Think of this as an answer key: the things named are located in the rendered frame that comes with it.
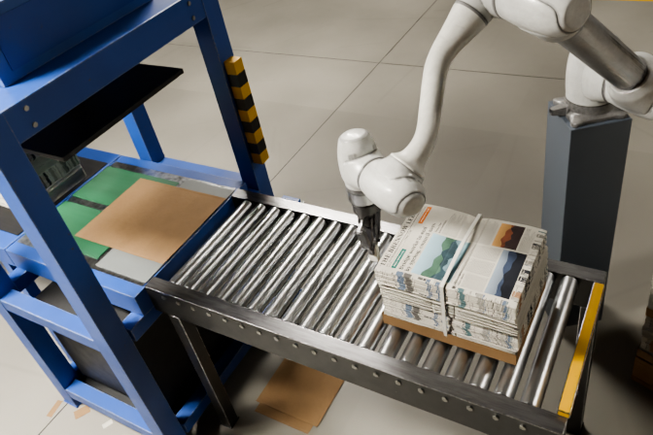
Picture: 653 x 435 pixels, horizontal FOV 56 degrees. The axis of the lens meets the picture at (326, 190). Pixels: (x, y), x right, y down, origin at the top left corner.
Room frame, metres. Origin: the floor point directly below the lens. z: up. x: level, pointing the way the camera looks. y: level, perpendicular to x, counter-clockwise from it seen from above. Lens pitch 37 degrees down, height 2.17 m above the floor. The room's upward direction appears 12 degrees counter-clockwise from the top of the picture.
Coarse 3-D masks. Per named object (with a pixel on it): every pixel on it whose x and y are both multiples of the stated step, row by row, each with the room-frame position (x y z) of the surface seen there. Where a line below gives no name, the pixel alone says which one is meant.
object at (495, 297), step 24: (480, 240) 1.16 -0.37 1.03; (504, 240) 1.14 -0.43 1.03; (528, 240) 1.12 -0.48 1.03; (480, 264) 1.07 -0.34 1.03; (504, 264) 1.06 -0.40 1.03; (528, 264) 1.04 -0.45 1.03; (456, 288) 1.01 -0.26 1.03; (480, 288) 1.00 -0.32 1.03; (504, 288) 0.98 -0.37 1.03; (528, 288) 1.01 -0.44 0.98; (456, 312) 1.01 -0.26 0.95; (480, 312) 0.97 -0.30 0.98; (504, 312) 0.93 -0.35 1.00; (528, 312) 0.99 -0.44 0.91; (480, 336) 0.98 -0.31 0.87; (504, 336) 0.94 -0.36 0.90
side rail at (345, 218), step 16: (240, 192) 1.93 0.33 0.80; (256, 192) 1.90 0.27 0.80; (288, 208) 1.77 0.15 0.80; (304, 208) 1.74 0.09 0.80; (320, 208) 1.73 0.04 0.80; (352, 224) 1.60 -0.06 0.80; (384, 224) 1.56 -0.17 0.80; (336, 240) 1.65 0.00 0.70; (560, 272) 1.19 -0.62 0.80; (576, 272) 1.18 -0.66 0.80; (592, 272) 1.17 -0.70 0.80; (576, 304) 1.16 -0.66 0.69
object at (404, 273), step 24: (432, 216) 1.29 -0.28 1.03; (456, 216) 1.27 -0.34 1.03; (408, 240) 1.22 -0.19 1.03; (432, 240) 1.20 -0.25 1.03; (384, 264) 1.15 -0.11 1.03; (408, 264) 1.13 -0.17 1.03; (432, 264) 1.11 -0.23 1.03; (384, 288) 1.13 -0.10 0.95; (408, 288) 1.09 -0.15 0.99; (384, 312) 1.14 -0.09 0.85; (408, 312) 1.10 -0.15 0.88; (432, 312) 1.05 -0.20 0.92
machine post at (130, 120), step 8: (136, 112) 2.44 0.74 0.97; (144, 112) 2.47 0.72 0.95; (128, 120) 2.44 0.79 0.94; (136, 120) 2.43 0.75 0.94; (144, 120) 2.46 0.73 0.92; (128, 128) 2.46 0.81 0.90; (136, 128) 2.43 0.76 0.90; (144, 128) 2.44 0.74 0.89; (152, 128) 2.48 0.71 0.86; (136, 136) 2.44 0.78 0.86; (144, 136) 2.43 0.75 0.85; (152, 136) 2.46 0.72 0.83; (136, 144) 2.45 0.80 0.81; (144, 144) 2.42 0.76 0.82; (152, 144) 2.45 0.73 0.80; (144, 152) 2.44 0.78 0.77; (152, 152) 2.43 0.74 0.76; (160, 152) 2.47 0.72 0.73; (152, 160) 2.42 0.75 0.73
